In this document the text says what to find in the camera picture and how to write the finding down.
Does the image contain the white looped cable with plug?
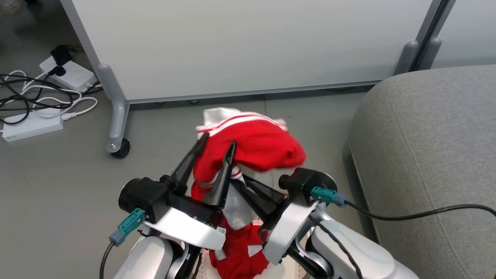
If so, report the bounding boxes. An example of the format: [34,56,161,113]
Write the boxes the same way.
[33,96,99,121]

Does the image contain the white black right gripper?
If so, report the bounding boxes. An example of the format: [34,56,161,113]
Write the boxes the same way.
[231,174,319,266]

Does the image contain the teal left camera cable connector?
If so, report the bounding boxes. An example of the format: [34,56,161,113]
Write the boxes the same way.
[109,208,146,247]

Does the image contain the grey partition foot post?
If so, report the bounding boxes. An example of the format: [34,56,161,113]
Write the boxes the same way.
[418,36,443,71]
[393,40,421,76]

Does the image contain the teal camera cable connector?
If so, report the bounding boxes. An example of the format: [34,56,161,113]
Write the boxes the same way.
[311,186,348,207]
[109,208,146,247]

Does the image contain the large white partition panel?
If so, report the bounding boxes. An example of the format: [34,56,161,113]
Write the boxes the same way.
[59,0,444,104]

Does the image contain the beige shoe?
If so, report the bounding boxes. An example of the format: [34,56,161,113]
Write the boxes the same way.
[0,0,28,16]

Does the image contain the white long power strip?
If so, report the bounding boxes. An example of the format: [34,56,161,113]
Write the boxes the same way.
[2,108,64,143]

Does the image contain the black right camera cable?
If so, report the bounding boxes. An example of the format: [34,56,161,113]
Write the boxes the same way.
[344,200,496,222]

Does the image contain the narrow white partition panel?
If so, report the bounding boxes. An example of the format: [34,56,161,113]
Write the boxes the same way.
[431,0,496,70]

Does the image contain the white thin cable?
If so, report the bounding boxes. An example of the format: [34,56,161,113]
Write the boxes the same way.
[0,70,83,107]

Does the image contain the grey partition leg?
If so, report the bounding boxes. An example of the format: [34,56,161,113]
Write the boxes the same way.
[96,63,130,154]

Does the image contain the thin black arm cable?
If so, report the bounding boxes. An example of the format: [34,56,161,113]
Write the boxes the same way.
[317,222,363,279]

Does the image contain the white square power strip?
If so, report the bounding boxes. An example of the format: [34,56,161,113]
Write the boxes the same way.
[40,56,97,93]

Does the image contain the cream perforated laundry basket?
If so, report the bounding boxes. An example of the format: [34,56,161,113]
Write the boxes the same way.
[193,221,311,279]

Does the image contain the black camera cable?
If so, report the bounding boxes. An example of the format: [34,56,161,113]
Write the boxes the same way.
[99,241,117,279]
[344,200,496,222]

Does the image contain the black caster wheel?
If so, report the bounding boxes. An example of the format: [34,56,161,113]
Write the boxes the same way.
[110,139,131,159]

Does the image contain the teal right camera cable connector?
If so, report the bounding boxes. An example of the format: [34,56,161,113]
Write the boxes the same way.
[311,186,348,207]

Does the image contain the black power adapter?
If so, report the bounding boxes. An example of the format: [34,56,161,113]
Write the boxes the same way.
[50,45,73,67]

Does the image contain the grey fabric sofa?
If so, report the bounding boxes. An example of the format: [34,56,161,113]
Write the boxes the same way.
[348,64,496,279]

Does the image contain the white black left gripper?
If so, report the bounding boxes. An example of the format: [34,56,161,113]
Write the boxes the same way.
[144,132,237,251]

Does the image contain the black tangled floor cables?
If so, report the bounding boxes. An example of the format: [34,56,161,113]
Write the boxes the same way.
[0,73,102,126]

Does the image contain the red and white clothing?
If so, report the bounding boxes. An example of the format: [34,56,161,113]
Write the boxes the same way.
[191,107,307,279]

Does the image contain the black left camera cable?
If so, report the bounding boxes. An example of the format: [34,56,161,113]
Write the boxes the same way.
[99,241,117,279]

